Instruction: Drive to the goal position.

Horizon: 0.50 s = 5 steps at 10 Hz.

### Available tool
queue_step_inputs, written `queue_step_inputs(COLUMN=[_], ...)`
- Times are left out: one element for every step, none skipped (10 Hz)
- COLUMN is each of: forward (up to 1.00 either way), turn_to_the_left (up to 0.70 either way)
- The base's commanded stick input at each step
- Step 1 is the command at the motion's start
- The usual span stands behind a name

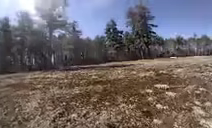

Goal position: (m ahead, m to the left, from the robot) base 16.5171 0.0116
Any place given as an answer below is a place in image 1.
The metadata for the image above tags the dry brown grass field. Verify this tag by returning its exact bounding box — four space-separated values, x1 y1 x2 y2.
0 55 212 128

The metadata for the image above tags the wood of tall trees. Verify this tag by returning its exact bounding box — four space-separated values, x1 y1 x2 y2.
0 0 212 75

